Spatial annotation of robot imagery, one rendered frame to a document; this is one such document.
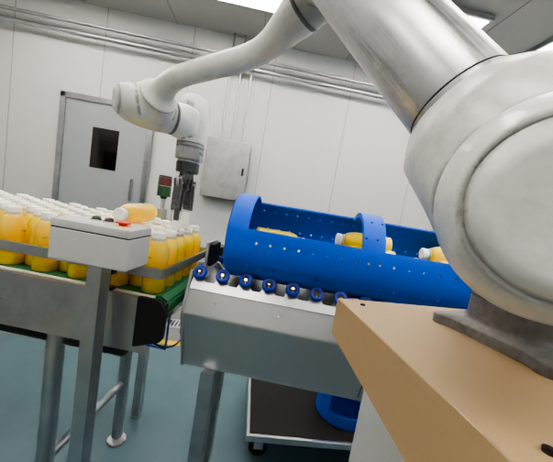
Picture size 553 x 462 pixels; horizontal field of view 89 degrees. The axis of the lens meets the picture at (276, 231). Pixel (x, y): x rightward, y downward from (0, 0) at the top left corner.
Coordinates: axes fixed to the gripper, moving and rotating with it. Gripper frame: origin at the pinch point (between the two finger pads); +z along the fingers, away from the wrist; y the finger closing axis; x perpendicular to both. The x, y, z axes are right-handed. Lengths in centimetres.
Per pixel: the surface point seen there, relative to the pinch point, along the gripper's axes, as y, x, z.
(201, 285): -8.3, -12.8, 18.0
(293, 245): -11.1, -39.2, 0.0
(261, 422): 36, -39, 96
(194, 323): -10.0, -13.0, 29.8
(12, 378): 45, 104, 110
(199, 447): -6, -19, 75
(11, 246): -17.6, 42.5, 13.6
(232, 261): -9.2, -21.7, 8.5
